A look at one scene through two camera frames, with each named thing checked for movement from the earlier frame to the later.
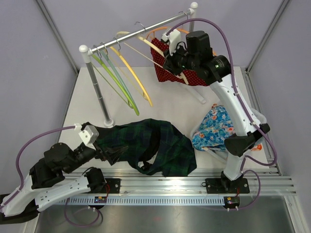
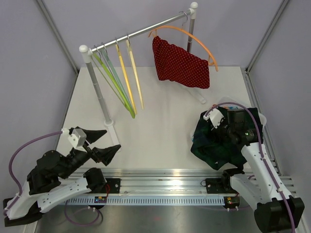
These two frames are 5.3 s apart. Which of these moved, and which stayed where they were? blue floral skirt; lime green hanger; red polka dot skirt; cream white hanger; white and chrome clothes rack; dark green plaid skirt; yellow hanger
Moved: dark green plaid skirt; blue floral skirt; cream white hanger; lime green hanger; yellow hanger
Stayed: red polka dot skirt; white and chrome clothes rack
